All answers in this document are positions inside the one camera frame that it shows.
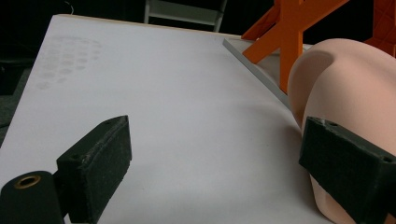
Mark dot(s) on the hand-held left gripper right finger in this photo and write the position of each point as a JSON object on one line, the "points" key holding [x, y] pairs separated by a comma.
{"points": [[348, 168]]}

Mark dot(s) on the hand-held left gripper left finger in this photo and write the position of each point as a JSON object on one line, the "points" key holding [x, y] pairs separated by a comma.
{"points": [[96, 161]]}

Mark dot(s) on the pink slipper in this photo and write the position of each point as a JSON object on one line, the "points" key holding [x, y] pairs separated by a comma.
{"points": [[348, 87]]}

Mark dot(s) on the white and orange shoe rack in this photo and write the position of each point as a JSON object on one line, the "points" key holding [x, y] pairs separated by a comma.
{"points": [[291, 37]]}

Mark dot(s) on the white table mat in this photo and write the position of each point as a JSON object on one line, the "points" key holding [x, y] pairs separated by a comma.
{"points": [[174, 102]]}

